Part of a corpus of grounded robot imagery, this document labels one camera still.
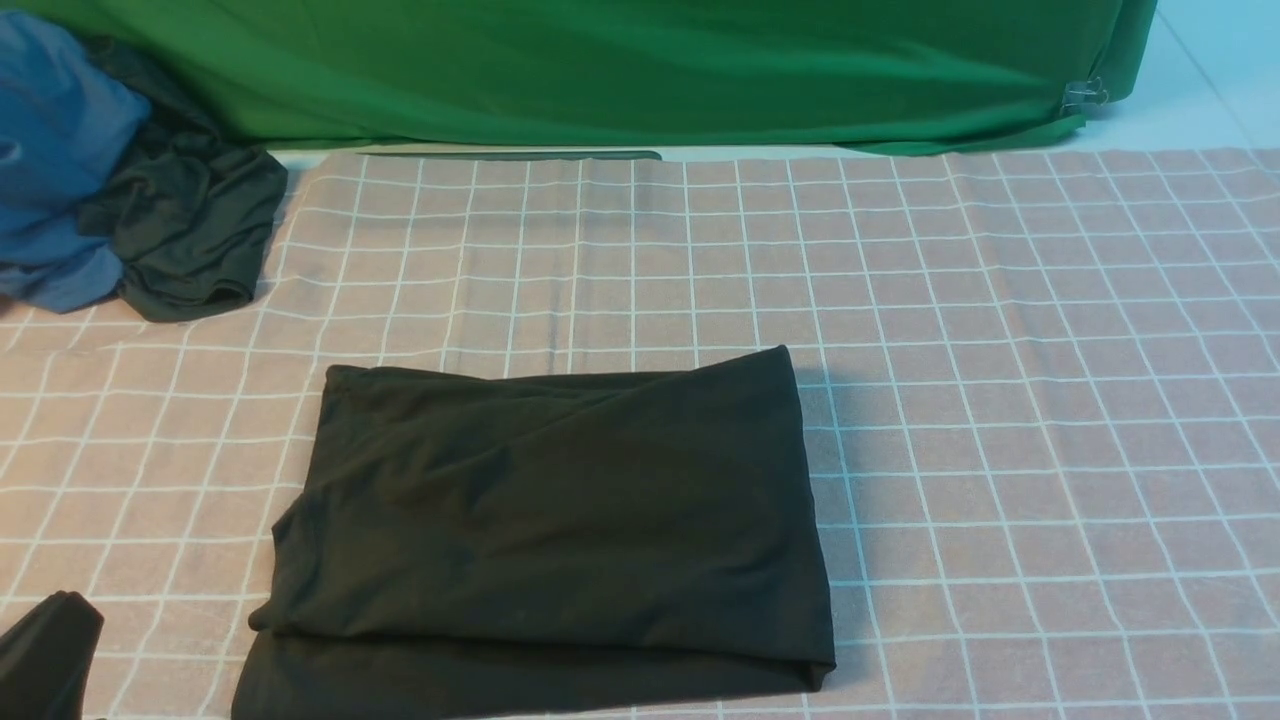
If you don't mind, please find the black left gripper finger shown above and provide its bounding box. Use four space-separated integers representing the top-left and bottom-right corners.
1 591 104 719

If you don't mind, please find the dark gray long-sleeve shirt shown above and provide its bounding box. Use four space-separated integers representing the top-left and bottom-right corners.
230 346 836 719

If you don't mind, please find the dark gray crumpled garment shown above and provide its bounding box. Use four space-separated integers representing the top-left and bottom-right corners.
76 36 288 323

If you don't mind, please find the blue crumpled garment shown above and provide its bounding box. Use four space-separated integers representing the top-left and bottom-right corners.
1 10 151 313

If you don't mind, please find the pink checkered tablecloth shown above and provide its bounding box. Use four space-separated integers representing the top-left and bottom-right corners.
1 149 1279 719

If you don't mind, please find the green backdrop cloth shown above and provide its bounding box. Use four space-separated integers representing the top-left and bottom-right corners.
15 1 1157 158

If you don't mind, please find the metal binder clip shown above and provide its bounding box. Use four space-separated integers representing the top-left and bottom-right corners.
1060 77 1110 117

